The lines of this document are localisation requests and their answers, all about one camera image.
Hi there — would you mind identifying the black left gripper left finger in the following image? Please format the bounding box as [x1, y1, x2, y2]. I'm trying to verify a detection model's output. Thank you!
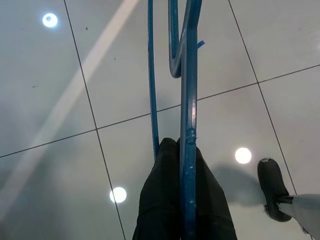
[132, 137, 182, 240]

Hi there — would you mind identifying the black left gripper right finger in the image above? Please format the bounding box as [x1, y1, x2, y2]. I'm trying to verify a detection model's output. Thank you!
[195, 146, 238, 240]

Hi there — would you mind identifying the blue plastic hanger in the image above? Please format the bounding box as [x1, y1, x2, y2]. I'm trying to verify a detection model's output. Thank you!
[147, 0, 207, 240]

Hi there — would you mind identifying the robot left leg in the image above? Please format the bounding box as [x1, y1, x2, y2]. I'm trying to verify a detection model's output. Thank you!
[257, 157, 320, 240]

